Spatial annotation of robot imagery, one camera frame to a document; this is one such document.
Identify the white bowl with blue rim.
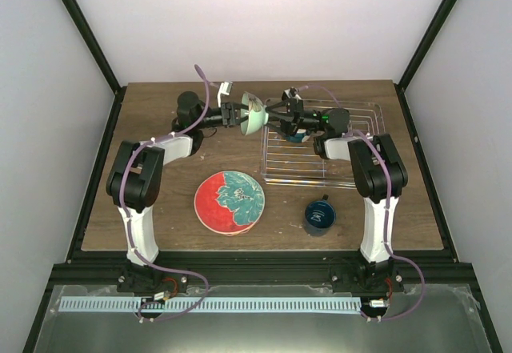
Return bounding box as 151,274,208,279
285,129,311,143

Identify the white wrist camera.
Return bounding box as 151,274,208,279
282,87,302,104
217,81,233,107

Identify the dark blue mug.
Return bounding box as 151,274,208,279
303,195,337,237

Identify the wire dish rack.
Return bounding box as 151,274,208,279
259,96,385,189

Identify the red and teal plate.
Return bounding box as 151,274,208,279
194,170,266,237

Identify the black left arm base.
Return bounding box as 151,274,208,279
117,263,188,295

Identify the light green ceramic bowl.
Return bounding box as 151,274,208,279
240,92,269,136

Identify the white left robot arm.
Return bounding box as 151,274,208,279
106,91,251,292

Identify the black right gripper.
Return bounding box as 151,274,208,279
262,99,323,138

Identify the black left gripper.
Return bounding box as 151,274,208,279
194,102,256,130

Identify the black aluminium frame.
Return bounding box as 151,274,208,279
23,0,502,352

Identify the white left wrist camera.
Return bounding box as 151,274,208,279
217,81,233,107

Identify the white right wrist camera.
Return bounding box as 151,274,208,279
282,87,302,104

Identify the light blue slotted strip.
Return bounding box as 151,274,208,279
58,296,362,315

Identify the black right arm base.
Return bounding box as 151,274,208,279
329,259,404,295

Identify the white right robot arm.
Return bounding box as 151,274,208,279
265,98,408,291

